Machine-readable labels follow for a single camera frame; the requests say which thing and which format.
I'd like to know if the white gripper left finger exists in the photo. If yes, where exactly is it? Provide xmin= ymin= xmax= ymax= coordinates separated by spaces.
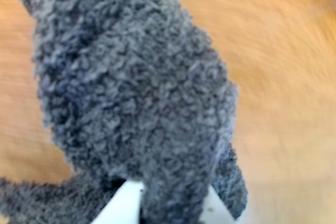
xmin=93 ymin=180 xmax=145 ymax=224

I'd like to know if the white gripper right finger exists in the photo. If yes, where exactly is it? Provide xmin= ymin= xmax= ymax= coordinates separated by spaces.
xmin=199 ymin=183 xmax=235 ymax=224

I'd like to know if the grey terry cleaning cloth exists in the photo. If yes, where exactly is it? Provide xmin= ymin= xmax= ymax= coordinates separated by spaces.
xmin=0 ymin=0 xmax=249 ymax=224

